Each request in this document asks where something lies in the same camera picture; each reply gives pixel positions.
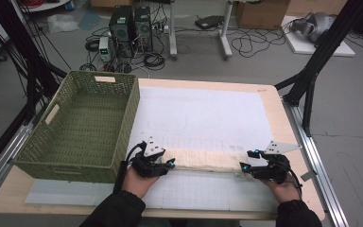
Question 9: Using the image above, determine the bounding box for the large cardboard box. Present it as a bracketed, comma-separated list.
[234, 0, 292, 31]

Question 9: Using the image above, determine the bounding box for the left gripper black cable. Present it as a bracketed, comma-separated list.
[112, 141, 147, 195]

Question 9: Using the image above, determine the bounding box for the clear plastic bag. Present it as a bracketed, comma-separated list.
[46, 13, 80, 34]

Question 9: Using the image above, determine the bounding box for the black frame stand with cables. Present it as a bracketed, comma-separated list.
[0, 0, 69, 125]

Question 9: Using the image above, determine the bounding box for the person's left hand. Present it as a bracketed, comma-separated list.
[120, 166, 161, 200]

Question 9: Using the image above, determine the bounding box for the tangled black floor cable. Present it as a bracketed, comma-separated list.
[229, 26, 288, 59]

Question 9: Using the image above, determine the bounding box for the white grid mat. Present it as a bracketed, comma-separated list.
[25, 85, 280, 213]

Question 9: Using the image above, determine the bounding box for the flat black box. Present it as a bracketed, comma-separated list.
[194, 14, 225, 31]

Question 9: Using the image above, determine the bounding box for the white table leg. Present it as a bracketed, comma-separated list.
[167, 0, 179, 61]
[218, 0, 234, 61]

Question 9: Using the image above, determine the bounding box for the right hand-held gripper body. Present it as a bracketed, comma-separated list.
[248, 140, 303, 184]

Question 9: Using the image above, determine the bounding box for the person's right hand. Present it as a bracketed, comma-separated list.
[260, 177, 303, 204]

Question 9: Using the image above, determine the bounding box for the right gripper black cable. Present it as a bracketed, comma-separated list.
[287, 169, 303, 199]

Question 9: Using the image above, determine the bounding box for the cream printed cloth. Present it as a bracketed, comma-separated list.
[160, 147, 251, 176]

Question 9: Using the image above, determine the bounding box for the aluminium rail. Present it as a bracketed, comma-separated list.
[0, 122, 34, 206]
[283, 99, 351, 227]

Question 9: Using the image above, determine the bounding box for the grey rounded device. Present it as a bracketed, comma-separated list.
[290, 11, 337, 44]

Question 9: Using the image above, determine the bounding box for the small grey bracket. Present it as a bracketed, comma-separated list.
[300, 169, 319, 183]

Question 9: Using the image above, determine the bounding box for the slim black computer tower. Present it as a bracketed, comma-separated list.
[133, 6, 154, 53]

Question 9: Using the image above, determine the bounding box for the white bench power supply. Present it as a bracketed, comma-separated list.
[97, 36, 112, 62]

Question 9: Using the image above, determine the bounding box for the green woven basket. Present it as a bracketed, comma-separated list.
[12, 69, 141, 184]

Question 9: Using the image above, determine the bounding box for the coiled black cable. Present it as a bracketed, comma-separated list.
[143, 51, 166, 71]

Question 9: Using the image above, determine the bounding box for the large black computer tower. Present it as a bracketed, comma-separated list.
[108, 5, 135, 59]

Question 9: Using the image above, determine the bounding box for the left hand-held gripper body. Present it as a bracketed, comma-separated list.
[130, 135, 172, 179]

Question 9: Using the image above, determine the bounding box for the white floor board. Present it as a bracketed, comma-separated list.
[281, 15, 356, 58]

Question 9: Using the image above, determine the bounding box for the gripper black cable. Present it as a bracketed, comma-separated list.
[112, 141, 147, 195]
[287, 169, 303, 199]

